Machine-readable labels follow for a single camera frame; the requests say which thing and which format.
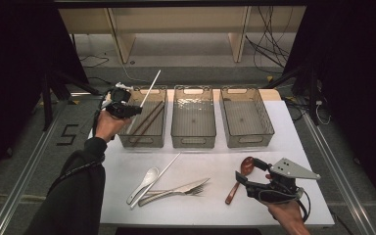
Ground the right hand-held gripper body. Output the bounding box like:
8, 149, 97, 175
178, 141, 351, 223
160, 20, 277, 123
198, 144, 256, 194
244, 157, 322, 206

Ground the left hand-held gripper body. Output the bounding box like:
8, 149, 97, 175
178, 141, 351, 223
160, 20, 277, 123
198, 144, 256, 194
101, 81, 135, 119

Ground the brown spoon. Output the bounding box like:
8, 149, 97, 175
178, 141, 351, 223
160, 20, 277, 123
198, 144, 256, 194
224, 156, 256, 206

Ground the brown chopstick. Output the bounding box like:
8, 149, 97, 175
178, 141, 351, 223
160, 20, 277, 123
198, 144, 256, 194
132, 106, 166, 146
130, 100, 165, 136

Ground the clear grey plastic bin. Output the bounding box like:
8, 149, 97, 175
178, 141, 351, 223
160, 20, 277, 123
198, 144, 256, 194
218, 85, 276, 149
117, 85, 168, 149
170, 84, 217, 149

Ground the metal fork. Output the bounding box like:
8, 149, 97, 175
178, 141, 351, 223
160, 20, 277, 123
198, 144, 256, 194
142, 184, 206, 198

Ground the white spoon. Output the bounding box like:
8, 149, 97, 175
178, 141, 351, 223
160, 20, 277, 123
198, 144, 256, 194
125, 166, 161, 206

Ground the person's left hand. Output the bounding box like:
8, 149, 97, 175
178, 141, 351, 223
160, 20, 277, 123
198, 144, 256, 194
94, 109, 133, 143

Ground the person's right hand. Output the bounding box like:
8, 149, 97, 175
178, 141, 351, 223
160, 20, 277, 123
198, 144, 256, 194
262, 174, 306, 228

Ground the white table sheet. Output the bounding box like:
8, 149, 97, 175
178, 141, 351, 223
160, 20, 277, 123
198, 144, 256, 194
87, 99, 336, 228

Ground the black metal stand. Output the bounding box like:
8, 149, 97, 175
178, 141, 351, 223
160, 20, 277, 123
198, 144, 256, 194
40, 70, 102, 131
262, 65, 321, 126

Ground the light wooden desk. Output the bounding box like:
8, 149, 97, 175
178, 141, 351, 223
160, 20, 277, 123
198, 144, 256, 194
58, 6, 307, 65

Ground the dark curtain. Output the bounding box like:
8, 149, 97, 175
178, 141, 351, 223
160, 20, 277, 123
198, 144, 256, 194
283, 0, 376, 210
0, 0, 90, 190

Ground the white floor cable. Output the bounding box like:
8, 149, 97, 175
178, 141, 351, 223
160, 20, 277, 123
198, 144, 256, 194
109, 48, 151, 84

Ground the right hand-held gripper cable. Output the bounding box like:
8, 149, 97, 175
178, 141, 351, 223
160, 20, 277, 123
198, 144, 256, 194
256, 190, 311, 223

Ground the black floor cable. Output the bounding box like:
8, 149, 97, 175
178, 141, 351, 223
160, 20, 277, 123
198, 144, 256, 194
79, 53, 111, 70

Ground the aluminium floor rail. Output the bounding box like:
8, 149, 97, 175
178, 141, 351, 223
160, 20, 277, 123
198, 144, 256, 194
0, 97, 71, 235
302, 112, 376, 235

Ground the bundle of black cables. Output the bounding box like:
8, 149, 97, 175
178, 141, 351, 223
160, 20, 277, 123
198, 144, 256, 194
244, 6, 292, 75

